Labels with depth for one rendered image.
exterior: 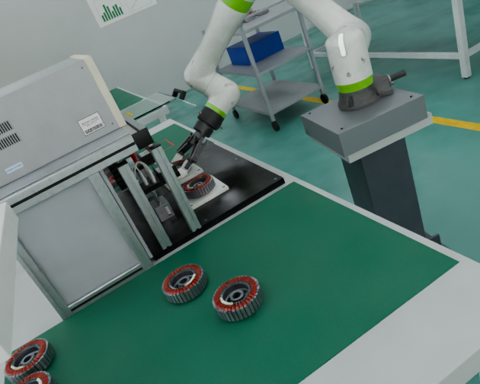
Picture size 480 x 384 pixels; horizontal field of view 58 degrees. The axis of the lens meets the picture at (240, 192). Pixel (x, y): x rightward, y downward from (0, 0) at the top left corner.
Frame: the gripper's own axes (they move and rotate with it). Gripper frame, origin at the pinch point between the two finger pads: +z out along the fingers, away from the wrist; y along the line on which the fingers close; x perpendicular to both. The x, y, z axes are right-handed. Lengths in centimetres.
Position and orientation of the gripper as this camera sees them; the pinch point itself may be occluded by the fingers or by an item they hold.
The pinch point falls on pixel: (177, 168)
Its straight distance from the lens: 170.5
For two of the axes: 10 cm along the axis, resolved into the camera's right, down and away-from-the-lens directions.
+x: -7.2, -4.7, -5.1
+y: -4.2, -2.8, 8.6
